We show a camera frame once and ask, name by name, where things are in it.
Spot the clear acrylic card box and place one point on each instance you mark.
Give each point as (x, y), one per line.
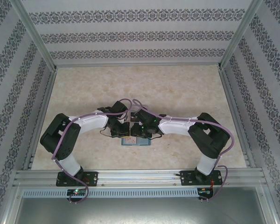
(130, 117)

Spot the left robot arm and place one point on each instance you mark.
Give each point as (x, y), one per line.
(93, 122)

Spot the aluminium side rail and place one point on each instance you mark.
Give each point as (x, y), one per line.
(232, 105)
(44, 105)

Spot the teal leather card holder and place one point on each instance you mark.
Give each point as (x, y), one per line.
(143, 142)

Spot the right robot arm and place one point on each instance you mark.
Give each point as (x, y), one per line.
(177, 127)

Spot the grey metal sheet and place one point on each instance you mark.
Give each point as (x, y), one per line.
(140, 212)

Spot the long aluminium mounting rail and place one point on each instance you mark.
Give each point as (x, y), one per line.
(137, 178)

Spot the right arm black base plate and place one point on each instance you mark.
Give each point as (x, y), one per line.
(186, 178)

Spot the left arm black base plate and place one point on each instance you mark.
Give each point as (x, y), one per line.
(93, 178)

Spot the white VIP card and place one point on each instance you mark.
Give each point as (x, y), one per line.
(131, 140)

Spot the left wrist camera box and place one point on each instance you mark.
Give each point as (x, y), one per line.
(124, 121)

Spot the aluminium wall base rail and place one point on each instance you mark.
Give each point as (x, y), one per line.
(137, 64)

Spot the aluminium frame post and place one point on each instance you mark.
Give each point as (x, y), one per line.
(35, 32)
(240, 32)

